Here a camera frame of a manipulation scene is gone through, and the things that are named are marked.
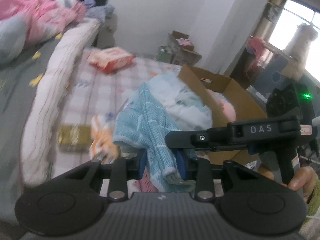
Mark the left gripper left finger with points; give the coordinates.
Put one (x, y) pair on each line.
(121, 171)

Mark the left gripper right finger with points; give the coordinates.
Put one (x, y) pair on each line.
(201, 171)

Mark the orange patterned cloth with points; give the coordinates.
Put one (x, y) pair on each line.
(102, 147)

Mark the pink plush doll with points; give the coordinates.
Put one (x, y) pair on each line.
(224, 104)

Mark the blue towel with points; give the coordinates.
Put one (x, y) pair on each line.
(150, 139)

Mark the right hand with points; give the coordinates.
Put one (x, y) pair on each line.
(304, 179)

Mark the brown cardboard box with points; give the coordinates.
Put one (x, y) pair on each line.
(199, 80)

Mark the gold tissue pack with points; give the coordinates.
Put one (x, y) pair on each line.
(74, 138)

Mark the white plastic bag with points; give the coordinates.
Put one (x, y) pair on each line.
(164, 104)

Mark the plaid bed sheet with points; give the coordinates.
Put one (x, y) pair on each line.
(91, 93)

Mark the open cardboard box with pink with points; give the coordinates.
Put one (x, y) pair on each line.
(183, 51)

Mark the red pink wipes pack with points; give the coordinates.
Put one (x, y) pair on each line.
(110, 60)

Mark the white fringed blanket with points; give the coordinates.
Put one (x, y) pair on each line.
(36, 139)

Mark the green paper bag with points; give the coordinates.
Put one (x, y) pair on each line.
(164, 54)

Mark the blue purple clothes pile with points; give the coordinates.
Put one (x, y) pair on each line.
(100, 13)

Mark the pink grey quilt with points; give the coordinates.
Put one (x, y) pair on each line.
(25, 23)

